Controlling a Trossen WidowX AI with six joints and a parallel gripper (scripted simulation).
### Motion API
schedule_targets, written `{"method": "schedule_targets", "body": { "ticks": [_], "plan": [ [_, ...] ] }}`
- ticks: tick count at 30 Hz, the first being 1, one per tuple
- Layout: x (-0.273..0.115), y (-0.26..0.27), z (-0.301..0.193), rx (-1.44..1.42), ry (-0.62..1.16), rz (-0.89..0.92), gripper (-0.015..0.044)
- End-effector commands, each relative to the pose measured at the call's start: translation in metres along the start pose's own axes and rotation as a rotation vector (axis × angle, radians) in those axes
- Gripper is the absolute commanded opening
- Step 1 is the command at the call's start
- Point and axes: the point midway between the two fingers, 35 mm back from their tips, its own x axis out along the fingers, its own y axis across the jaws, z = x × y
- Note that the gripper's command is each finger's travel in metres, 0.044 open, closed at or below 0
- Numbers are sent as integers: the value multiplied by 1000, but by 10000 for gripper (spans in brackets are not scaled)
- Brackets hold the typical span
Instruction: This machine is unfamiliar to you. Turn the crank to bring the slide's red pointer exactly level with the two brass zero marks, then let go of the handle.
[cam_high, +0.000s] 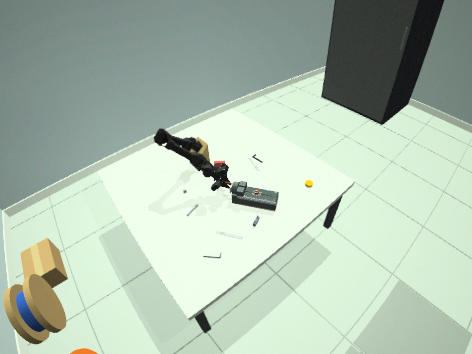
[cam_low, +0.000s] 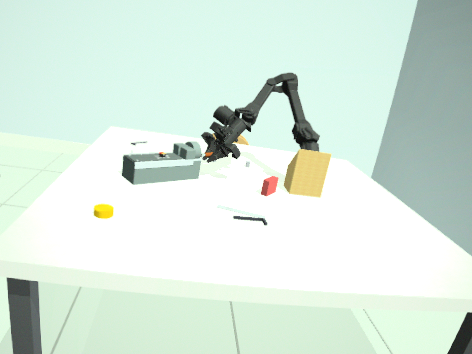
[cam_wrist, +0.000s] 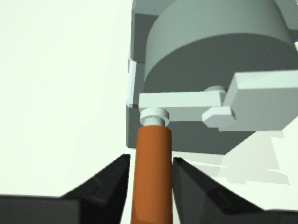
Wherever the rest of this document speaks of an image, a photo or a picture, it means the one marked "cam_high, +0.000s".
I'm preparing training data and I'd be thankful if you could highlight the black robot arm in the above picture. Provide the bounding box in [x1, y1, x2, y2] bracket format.
[154, 129, 229, 178]

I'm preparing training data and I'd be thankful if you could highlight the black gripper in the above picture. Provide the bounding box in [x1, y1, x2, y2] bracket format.
[211, 166, 230, 192]

